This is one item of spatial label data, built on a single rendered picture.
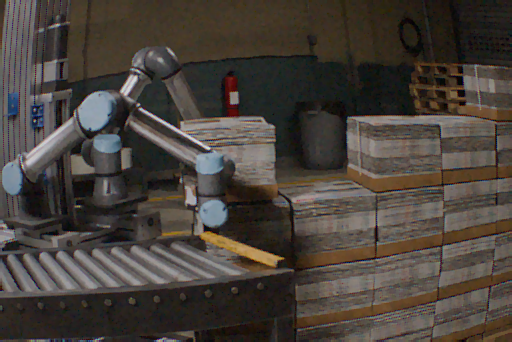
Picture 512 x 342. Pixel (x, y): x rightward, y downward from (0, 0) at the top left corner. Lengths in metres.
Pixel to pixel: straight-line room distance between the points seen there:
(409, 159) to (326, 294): 0.54
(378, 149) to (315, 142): 7.06
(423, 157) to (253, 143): 0.60
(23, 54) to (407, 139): 1.48
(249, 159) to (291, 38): 7.69
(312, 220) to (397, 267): 0.38
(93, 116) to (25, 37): 0.72
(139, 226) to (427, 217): 1.02
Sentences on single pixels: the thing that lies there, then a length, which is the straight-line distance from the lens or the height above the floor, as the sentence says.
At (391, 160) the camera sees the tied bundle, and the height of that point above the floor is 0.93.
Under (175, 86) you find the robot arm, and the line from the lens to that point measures 3.20.
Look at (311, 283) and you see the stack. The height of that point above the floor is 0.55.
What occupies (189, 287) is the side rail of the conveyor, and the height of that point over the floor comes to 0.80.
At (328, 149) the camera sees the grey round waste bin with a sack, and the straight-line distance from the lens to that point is 9.87.
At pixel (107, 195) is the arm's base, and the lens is 3.06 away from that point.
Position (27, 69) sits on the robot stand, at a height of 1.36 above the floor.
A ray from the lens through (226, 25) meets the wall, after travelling 10.00.
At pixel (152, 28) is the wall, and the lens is 9.63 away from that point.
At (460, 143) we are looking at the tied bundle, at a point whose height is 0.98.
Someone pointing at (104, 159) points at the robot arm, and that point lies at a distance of 3.06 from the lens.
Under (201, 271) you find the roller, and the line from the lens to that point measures 2.05.
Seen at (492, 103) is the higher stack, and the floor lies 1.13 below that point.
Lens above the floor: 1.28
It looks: 7 degrees down
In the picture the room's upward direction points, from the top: 3 degrees counter-clockwise
